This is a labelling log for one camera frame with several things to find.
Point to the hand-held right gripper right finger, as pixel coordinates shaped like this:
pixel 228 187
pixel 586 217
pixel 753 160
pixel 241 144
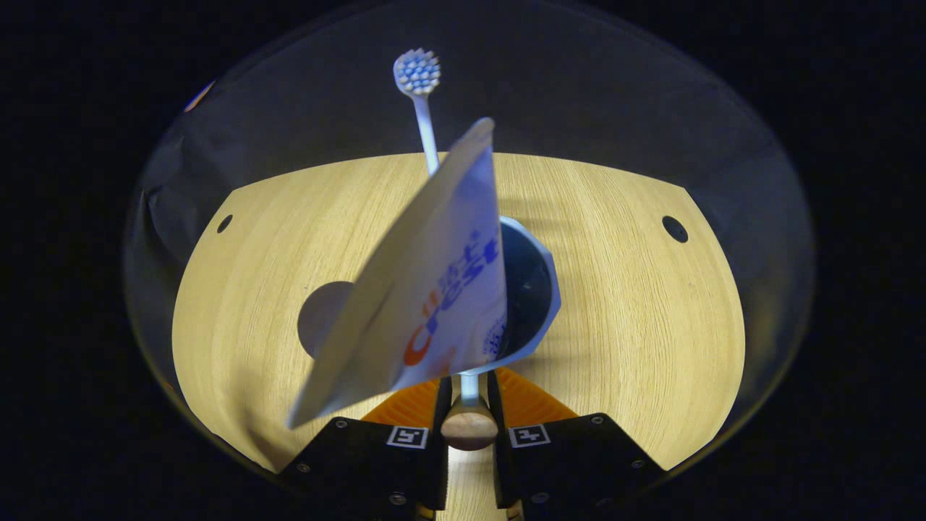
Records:
pixel 506 463

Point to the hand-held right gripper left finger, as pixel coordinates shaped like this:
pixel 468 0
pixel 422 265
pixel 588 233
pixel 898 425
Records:
pixel 438 463

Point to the white toothpaste tube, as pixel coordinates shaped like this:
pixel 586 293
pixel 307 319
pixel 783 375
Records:
pixel 427 289

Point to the dark round coaster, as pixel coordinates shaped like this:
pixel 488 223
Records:
pixel 322 315

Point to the white toothbrush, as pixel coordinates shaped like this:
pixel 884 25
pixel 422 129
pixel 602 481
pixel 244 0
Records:
pixel 418 72

